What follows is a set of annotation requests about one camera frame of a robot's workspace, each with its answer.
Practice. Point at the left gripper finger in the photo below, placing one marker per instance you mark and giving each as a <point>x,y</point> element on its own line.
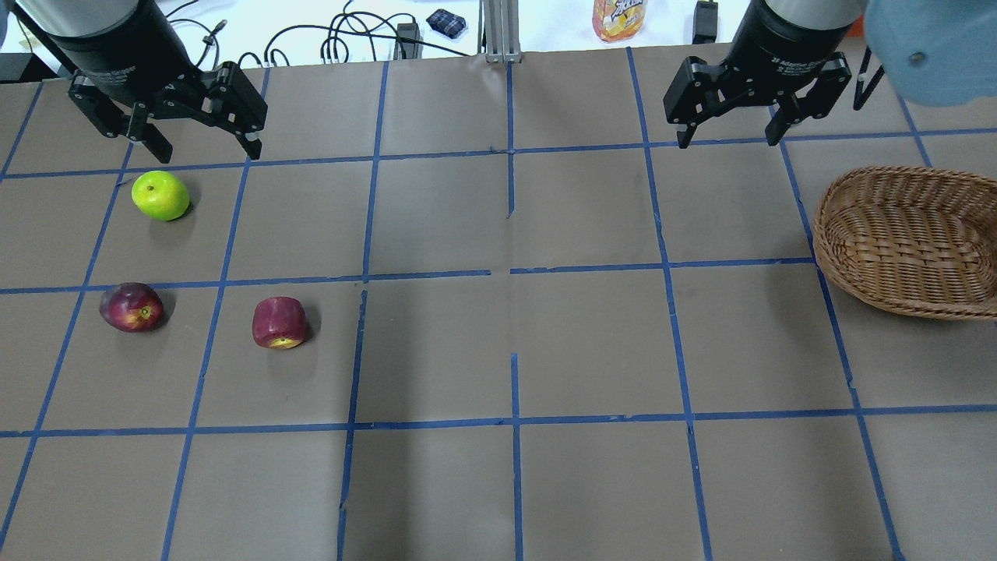
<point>236,106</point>
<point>112,122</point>

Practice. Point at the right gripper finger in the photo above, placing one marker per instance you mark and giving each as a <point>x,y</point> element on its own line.
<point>829,85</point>
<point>693,97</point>

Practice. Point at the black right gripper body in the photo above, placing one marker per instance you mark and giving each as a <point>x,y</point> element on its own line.
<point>787,44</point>

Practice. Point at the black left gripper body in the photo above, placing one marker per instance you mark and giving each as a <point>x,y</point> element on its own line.
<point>107,58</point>

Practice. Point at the green apple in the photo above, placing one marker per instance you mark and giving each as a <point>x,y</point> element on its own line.
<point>160,195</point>

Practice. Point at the dark red apple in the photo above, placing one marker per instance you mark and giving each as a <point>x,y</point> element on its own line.
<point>132,308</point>

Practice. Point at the red apple yellow base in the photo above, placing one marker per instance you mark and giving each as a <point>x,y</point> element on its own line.
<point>279,323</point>

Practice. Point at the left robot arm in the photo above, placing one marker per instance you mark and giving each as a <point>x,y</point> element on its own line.
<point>133,69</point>

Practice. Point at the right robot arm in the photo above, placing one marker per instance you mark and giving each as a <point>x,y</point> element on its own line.
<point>935,53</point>

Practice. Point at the wicker basket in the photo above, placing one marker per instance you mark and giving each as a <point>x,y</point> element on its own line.
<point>914,241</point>

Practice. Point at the black power adapter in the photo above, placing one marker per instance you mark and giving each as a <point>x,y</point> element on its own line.
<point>705,22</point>

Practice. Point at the orange juice bottle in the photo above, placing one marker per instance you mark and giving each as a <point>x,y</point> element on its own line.
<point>615,21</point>

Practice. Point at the black power brick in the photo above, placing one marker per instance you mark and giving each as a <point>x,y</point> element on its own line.
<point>408,41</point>

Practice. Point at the dark checkered pouch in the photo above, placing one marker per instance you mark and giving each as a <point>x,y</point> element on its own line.
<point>447,23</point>

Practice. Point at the aluminium frame post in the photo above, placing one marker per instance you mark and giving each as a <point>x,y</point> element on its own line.
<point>500,31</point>

